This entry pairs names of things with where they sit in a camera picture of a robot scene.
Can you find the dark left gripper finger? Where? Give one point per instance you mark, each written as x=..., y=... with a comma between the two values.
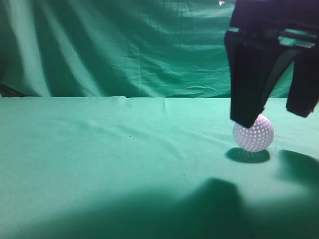
x=304, y=91

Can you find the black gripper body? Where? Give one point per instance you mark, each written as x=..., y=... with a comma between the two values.
x=263, y=21

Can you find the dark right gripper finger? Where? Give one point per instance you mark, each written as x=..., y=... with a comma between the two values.
x=255, y=67

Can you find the white dimpled golf ball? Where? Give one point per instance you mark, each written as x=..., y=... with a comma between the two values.
x=256, y=138

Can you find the green backdrop curtain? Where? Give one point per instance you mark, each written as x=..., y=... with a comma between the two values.
x=106, y=48

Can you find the green table cloth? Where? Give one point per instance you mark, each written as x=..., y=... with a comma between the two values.
x=153, y=168

